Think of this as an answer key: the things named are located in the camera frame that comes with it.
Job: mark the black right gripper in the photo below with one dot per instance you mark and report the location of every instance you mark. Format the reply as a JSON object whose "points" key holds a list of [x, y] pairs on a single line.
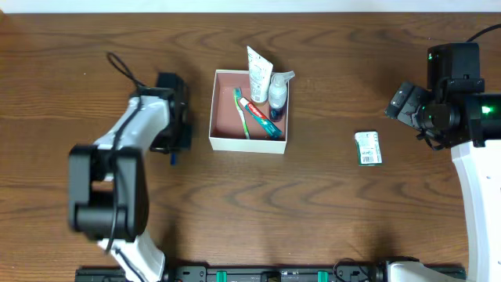
{"points": [[401, 105]]}

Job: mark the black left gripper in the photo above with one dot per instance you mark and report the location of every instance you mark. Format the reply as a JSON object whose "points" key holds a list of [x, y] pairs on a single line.
{"points": [[172, 142]]}

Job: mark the green white soap box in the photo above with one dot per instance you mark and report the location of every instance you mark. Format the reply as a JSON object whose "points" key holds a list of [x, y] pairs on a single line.
{"points": [[368, 148]]}

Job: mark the green toothbrush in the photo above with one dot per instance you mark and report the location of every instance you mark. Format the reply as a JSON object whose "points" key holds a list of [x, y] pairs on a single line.
{"points": [[237, 95]]}

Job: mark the teal white toothpaste tube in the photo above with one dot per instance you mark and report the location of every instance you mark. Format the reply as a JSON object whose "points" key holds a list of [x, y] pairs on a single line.
{"points": [[271, 129]]}

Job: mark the white cosmetic squeeze tube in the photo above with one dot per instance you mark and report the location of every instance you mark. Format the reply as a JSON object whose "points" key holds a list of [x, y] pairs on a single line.
{"points": [[260, 70]]}

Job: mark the clear pump spray bottle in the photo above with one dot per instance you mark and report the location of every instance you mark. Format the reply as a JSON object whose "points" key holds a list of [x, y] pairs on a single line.
{"points": [[278, 93]]}

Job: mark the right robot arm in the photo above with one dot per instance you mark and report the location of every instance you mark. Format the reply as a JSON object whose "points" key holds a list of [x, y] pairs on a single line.
{"points": [[467, 124]]}

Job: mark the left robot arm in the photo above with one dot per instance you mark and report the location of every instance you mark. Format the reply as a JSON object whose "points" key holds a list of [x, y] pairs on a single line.
{"points": [[108, 198]]}

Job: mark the white box pink interior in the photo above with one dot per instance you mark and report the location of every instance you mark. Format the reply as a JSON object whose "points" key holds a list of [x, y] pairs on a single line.
{"points": [[226, 130]]}

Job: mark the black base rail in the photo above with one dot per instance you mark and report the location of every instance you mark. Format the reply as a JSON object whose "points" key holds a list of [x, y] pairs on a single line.
{"points": [[344, 272]]}

